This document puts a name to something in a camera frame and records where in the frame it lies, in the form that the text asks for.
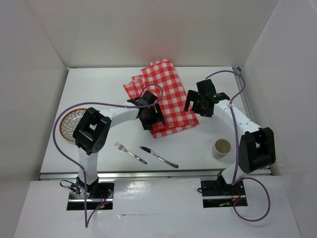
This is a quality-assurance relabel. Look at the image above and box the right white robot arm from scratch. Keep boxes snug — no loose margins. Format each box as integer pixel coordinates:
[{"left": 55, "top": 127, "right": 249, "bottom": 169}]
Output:
[{"left": 184, "top": 79, "right": 276, "bottom": 194}]

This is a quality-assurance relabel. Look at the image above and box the right side aluminium rail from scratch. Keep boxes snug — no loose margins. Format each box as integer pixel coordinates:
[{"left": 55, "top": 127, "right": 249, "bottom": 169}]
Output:
[{"left": 232, "top": 66, "right": 272, "bottom": 174}]

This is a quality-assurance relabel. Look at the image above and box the silver fork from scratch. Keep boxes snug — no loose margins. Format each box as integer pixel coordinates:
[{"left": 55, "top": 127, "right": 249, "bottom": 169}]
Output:
[{"left": 115, "top": 142, "right": 147, "bottom": 165}]

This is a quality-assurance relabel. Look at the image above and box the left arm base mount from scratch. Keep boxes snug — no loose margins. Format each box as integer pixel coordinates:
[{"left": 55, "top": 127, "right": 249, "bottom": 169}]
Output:
[{"left": 59, "top": 180, "right": 114, "bottom": 211}]

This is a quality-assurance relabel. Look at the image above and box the silver table knife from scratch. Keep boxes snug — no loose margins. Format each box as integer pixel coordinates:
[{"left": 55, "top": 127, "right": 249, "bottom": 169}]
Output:
[{"left": 140, "top": 146, "right": 179, "bottom": 169}]

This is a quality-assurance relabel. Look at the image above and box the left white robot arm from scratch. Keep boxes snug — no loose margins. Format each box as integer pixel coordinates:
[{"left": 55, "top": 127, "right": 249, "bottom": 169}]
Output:
[{"left": 73, "top": 91, "right": 165, "bottom": 198}]

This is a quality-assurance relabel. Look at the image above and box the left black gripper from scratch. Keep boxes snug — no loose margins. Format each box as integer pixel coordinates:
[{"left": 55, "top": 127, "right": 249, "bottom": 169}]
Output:
[{"left": 139, "top": 103, "right": 164, "bottom": 130}]

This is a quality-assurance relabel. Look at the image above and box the red white checkered cloth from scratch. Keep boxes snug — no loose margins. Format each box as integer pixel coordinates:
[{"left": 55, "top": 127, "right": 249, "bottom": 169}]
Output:
[{"left": 123, "top": 59, "right": 199, "bottom": 139}]

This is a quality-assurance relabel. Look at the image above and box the aluminium rail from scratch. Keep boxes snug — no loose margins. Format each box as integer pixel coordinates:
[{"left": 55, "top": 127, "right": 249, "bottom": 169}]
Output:
[
  {"left": 39, "top": 169, "right": 272, "bottom": 181},
  {"left": 232, "top": 66, "right": 272, "bottom": 174}
]

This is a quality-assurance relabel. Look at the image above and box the floral ceramic plate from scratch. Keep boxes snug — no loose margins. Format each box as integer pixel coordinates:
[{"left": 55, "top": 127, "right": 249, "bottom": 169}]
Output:
[{"left": 59, "top": 108, "right": 87, "bottom": 142}]

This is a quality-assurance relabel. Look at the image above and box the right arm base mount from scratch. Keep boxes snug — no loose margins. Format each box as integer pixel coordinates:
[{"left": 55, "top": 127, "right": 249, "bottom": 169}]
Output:
[{"left": 197, "top": 180, "right": 248, "bottom": 208}]

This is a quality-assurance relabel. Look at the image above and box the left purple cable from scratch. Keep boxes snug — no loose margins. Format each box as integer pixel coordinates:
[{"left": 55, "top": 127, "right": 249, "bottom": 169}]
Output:
[{"left": 53, "top": 84, "right": 163, "bottom": 228}]

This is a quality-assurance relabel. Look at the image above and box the front aluminium rail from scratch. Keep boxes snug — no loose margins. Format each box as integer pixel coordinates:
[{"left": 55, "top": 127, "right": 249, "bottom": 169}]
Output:
[{"left": 39, "top": 169, "right": 272, "bottom": 181}]

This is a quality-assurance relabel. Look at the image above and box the beige paper cup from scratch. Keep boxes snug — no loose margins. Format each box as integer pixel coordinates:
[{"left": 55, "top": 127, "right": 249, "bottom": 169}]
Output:
[{"left": 212, "top": 139, "right": 231, "bottom": 159}]

